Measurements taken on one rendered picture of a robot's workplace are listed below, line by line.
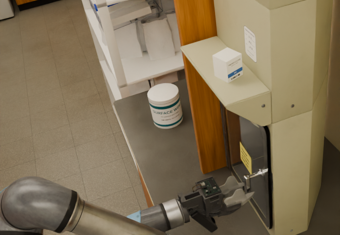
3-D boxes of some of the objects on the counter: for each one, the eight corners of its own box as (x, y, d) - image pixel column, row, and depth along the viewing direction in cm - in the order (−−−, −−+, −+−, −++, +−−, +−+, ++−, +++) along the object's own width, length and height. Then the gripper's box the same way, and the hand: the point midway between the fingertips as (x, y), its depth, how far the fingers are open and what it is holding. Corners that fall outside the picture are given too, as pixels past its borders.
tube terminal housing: (292, 152, 167) (295, -57, 121) (347, 215, 141) (375, -21, 96) (231, 174, 162) (209, -34, 117) (275, 243, 137) (269, 11, 91)
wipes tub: (177, 107, 200) (172, 79, 192) (187, 123, 190) (182, 94, 181) (150, 116, 198) (143, 88, 189) (158, 132, 188) (152, 104, 179)
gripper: (184, 212, 116) (259, 185, 120) (172, 185, 125) (242, 160, 128) (189, 233, 121) (260, 206, 125) (176, 205, 130) (243, 181, 133)
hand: (247, 191), depth 128 cm, fingers open, 3 cm apart
